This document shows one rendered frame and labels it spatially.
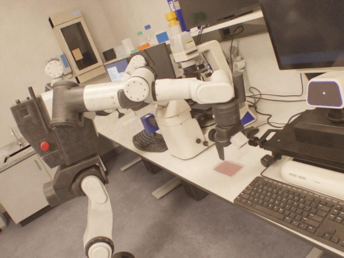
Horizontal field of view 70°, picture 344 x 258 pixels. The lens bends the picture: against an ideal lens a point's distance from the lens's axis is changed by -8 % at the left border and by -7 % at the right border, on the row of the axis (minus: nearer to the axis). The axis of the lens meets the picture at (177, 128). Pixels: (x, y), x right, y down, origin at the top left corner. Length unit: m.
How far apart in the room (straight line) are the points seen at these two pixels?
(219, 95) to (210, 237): 1.29
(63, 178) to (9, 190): 2.10
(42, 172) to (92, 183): 2.05
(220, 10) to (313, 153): 1.06
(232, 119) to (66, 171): 0.72
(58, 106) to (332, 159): 0.85
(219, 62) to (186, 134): 0.42
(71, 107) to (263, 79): 1.23
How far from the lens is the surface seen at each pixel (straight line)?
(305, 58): 0.90
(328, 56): 0.87
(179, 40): 1.25
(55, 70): 1.14
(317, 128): 0.87
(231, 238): 1.85
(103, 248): 1.35
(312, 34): 0.87
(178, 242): 1.99
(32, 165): 3.20
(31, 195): 3.30
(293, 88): 1.66
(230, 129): 0.89
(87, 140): 1.12
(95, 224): 1.33
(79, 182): 1.22
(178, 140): 1.21
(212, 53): 1.37
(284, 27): 0.91
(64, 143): 1.10
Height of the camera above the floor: 1.31
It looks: 20 degrees down
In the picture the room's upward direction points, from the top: 22 degrees counter-clockwise
